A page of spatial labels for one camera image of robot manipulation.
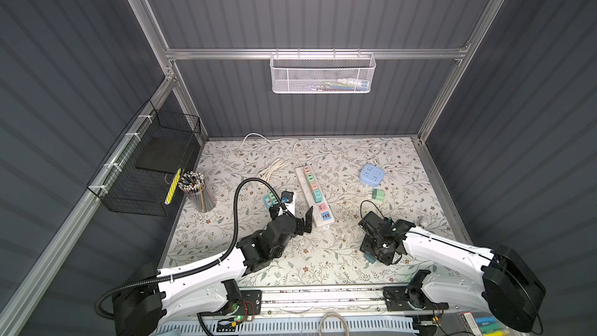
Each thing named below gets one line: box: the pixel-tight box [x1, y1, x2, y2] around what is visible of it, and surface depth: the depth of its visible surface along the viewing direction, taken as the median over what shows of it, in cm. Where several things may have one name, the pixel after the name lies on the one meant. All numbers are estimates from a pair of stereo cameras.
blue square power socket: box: [359, 163, 385, 187], surface depth 104 cm
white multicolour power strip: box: [294, 165, 336, 228], surface depth 95 cm
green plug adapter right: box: [371, 188, 385, 201], surface depth 100 cm
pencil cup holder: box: [178, 170, 217, 214], surface depth 86 cm
